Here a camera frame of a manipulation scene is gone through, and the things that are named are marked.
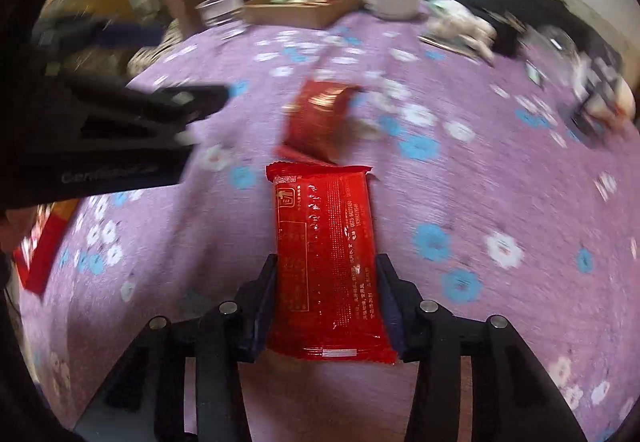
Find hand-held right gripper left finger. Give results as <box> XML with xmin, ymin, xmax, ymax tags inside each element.
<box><xmin>74</xmin><ymin>253</ymin><xmax>279</xmax><ymax>442</ymax></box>

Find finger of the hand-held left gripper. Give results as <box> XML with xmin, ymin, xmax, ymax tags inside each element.
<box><xmin>84</xmin><ymin>82</ymin><xmax>232</xmax><ymax>146</ymax></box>
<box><xmin>34</xmin><ymin>18</ymin><xmax>167</xmax><ymax>51</ymax></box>

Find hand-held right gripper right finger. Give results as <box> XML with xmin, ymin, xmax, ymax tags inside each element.
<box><xmin>376</xmin><ymin>253</ymin><xmax>589</xmax><ymax>442</ymax></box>

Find plain red snack packet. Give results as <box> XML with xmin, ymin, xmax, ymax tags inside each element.
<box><xmin>264</xmin><ymin>161</ymin><xmax>399</xmax><ymax>366</ymax></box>

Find red and white box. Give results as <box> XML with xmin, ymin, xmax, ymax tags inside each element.
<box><xmin>12</xmin><ymin>198</ymin><xmax>79</xmax><ymax>296</ymax></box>

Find clear plastic cup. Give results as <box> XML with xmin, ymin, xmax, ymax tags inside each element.
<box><xmin>195</xmin><ymin>0</ymin><xmax>247</xmax><ymax>36</ymax></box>

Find crumpled red wrapper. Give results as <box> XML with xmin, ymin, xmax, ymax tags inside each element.
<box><xmin>274</xmin><ymin>79</ymin><xmax>367</xmax><ymax>167</ymax></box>

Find brown cardboard box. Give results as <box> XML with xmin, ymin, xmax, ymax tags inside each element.
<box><xmin>242</xmin><ymin>0</ymin><xmax>364</xmax><ymax>31</ymax></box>

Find purple floral tablecloth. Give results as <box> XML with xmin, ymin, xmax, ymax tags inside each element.
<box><xmin>20</xmin><ymin>2</ymin><xmax>640</xmax><ymax>442</ymax></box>

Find white mug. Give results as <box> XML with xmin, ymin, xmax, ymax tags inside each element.
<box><xmin>366</xmin><ymin>0</ymin><xmax>426</xmax><ymax>21</ymax></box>

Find wooden chopsticks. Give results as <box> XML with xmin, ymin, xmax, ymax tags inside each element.
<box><xmin>419</xmin><ymin>35</ymin><xmax>482</xmax><ymax>61</ymax></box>

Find black mug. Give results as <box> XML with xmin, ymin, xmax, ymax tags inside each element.
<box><xmin>492</xmin><ymin>19</ymin><xmax>527</xmax><ymax>59</ymax></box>

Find clear glass jar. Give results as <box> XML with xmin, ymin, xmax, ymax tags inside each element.
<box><xmin>519</xmin><ymin>24</ymin><xmax>582</xmax><ymax>74</ymax></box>

